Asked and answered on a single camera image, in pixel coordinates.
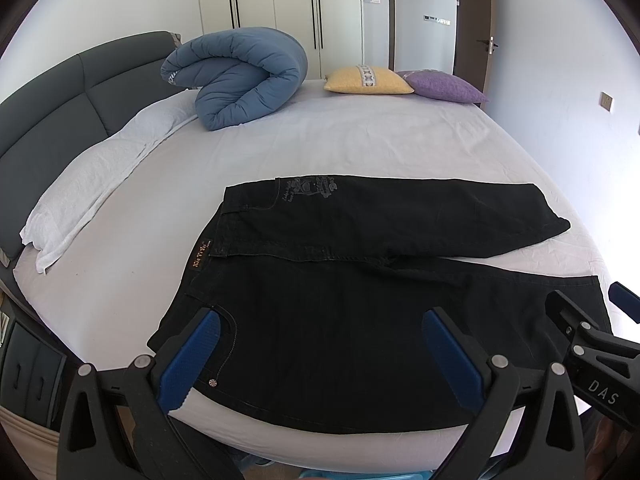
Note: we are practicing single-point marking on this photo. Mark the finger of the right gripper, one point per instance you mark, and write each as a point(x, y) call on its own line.
point(626, 300)
point(573, 322)

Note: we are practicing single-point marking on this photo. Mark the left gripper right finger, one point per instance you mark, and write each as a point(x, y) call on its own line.
point(463, 363)

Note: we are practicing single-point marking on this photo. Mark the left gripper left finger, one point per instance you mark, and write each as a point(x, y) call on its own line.
point(182, 357)

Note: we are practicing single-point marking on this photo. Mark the black denim pants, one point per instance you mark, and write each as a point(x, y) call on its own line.
point(321, 284)

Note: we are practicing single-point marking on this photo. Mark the white bed mattress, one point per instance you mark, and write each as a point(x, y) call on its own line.
point(105, 297)

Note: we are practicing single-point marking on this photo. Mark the dark bedside cabinet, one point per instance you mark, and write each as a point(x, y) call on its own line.
point(31, 373)

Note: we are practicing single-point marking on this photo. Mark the white pillow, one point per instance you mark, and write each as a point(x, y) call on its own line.
point(77, 194)

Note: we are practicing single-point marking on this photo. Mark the purple cushion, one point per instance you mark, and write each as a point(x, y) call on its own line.
point(436, 85)

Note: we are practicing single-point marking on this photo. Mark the brown door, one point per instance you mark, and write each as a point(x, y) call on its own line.
point(475, 41)

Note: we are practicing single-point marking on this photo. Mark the blue folded duvet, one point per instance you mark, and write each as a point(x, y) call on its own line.
point(240, 74)

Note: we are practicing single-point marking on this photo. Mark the yellow cushion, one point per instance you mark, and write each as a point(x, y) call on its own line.
point(365, 79)

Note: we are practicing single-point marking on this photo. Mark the white wardrobe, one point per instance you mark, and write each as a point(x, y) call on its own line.
point(330, 31)

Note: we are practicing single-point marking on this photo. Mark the wall socket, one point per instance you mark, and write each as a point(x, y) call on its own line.
point(606, 101)

